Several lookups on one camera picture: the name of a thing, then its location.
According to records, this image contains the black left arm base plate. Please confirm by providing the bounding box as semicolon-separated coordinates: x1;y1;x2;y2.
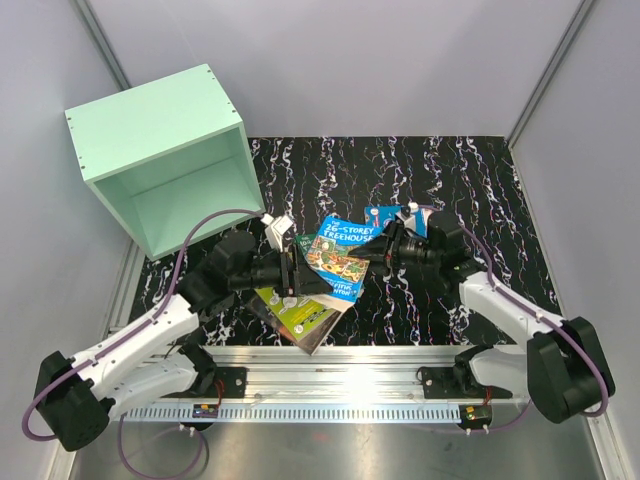
187;367;248;399

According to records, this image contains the aluminium mounting rail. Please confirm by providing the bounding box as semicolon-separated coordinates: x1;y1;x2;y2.
99;327;551;407

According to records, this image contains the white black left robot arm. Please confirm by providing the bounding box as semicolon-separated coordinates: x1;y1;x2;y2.
34;231;332;452

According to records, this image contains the left small circuit board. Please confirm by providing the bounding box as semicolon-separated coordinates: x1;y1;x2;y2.
192;404;219;419

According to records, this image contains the white slotted cable duct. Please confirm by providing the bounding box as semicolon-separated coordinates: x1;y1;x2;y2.
125;402;461;424

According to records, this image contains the blue 26-storey treehouse book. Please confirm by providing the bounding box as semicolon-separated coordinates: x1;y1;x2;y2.
306;217;382;312

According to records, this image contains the lime green paperback book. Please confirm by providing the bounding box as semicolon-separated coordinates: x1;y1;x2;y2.
247;288;341;342

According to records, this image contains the black marbled table mat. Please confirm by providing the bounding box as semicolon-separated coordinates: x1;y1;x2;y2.
135;135;563;347

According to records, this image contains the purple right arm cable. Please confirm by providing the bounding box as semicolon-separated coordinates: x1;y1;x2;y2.
414;204;616;435

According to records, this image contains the right small circuit board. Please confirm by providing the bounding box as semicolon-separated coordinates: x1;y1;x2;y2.
461;404;493;423

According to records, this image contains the green 104-storey treehouse book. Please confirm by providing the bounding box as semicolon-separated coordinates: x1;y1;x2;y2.
294;234;316;262

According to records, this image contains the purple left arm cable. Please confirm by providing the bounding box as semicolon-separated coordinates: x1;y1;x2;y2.
21;208;265;478

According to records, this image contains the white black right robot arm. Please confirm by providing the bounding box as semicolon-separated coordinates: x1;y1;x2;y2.
350;211;615;424

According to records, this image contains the blue cartoon cover book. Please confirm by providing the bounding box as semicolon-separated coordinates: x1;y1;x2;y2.
364;205;405;227

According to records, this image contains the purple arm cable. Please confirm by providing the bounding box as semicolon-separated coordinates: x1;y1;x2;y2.
414;204;616;435
21;208;265;478

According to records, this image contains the dark tale two cities book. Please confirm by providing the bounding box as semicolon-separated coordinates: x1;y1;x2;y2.
246;299;344;356

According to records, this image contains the small circuit board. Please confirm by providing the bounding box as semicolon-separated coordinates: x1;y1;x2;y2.
461;404;493;423
192;404;219;419

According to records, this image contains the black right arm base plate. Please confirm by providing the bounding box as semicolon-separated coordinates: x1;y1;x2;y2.
416;365;513;400

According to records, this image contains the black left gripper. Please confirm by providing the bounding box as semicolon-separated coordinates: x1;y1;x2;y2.
231;243;333;298

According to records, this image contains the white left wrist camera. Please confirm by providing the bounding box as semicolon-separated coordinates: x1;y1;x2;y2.
261;213;294;252

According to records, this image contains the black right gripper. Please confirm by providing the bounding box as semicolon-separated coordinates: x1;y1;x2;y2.
348;220;441;277

